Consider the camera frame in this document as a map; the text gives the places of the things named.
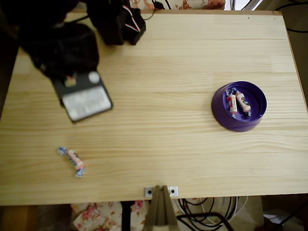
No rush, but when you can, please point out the candy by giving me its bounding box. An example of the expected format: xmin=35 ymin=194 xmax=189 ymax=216
xmin=234 ymin=91 xmax=252 ymax=119
xmin=225 ymin=88 xmax=239 ymax=116
xmin=57 ymin=146 xmax=86 ymax=178

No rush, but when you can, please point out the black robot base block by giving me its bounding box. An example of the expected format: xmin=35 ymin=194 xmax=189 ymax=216
xmin=124 ymin=7 xmax=147 ymax=46

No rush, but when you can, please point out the purple plastic bowl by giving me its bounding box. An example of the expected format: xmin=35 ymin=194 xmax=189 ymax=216
xmin=211 ymin=80 xmax=268 ymax=132

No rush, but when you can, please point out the wrapped candy, straight white wrapper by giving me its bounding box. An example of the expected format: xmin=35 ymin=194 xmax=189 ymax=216
xmin=225 ymin=88 xmax=239 ymax=116

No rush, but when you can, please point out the wrapped candy, blue twisted end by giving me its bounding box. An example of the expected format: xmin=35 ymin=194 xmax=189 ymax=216
xmin=234 ymin=91 xmax=252 ymax=119

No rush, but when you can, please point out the floral cloth under table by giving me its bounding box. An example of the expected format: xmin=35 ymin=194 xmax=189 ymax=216
xmin=70 ymin=200 xmax=154 ymax=231

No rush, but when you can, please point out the black table leg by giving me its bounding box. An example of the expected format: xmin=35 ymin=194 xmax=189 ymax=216
xmin=121 ymin=201 xmax=132 ymax=231

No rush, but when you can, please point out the floral cloth behind table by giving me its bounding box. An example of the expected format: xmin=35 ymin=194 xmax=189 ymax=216
xmin=129 ymin=0 xmax=226 ymax=11

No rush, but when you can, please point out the white and red servo cable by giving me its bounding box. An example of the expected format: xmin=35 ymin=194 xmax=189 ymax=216
xmin=123 ymin=4 xmax=142 ymax=32

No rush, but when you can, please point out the black power cable with plug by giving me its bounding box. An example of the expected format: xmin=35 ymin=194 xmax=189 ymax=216
xmin=141 ymin=0 xmax=171 ymax=21

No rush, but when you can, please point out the silver metal clamp bracket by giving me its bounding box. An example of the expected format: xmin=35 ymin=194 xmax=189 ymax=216
xmin=143 ymin=185 xmax=179 ymax=198

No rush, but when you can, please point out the olive camera stand post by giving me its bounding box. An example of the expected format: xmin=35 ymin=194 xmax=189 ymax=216
xmin=143 ymin=184 xmax=179 ymax=231

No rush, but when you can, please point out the black cable bundle under table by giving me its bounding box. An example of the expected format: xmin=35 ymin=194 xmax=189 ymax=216
xmin=179 ymin=197 xmax=238 ymax=228

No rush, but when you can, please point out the black wire frame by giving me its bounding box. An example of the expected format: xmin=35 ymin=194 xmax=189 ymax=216
xmin=176 ymin=212 xmax=234 ymax=231

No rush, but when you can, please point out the white cable under table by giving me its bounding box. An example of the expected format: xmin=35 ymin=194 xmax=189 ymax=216
xmin=175 ymin=196 xmax=249 ymax=224

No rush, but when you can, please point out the black cable beside table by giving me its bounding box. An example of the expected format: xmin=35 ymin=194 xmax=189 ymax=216
xmin=285 ymin=26 xmax=308 ymax=34

